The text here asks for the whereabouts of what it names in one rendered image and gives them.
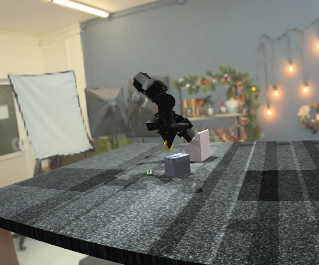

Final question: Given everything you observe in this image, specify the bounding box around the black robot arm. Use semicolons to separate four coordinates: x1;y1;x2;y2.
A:
133;72;197;143

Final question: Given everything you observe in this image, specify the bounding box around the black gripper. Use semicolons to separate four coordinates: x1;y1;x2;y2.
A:
156;109;188;149

